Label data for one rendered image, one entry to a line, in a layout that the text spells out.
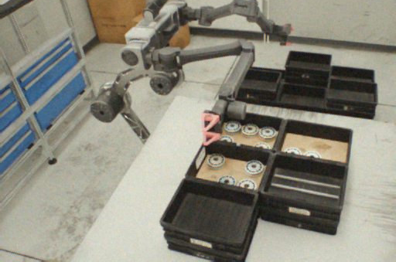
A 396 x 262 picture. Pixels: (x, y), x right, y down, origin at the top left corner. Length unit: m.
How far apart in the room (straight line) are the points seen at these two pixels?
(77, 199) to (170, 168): 1.22
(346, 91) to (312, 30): 1.81
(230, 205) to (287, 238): 0.33
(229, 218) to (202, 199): 0.19
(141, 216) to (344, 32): 3.63
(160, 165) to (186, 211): 0.52
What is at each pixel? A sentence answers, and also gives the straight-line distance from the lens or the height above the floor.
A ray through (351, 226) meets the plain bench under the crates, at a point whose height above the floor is 0.70.
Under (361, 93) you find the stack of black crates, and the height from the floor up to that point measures 0.49.
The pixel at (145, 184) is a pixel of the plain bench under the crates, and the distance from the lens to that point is 2.32.
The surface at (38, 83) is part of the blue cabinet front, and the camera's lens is 3.56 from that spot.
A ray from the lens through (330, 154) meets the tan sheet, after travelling 2.24.
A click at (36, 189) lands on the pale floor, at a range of 3.64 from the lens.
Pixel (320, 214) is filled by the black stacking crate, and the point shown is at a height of 0.85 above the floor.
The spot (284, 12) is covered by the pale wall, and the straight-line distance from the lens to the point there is 4.99.
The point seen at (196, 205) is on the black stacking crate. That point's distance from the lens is 1.98.
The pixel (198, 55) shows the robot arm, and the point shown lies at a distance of 1.87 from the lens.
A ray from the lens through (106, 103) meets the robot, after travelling 2.58.
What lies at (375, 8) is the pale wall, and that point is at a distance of 4.90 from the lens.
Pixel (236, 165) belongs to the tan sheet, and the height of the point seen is 0.83.
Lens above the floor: 2.36
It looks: 41 degrees down
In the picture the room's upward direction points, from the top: 3 degrees counter-clockwise
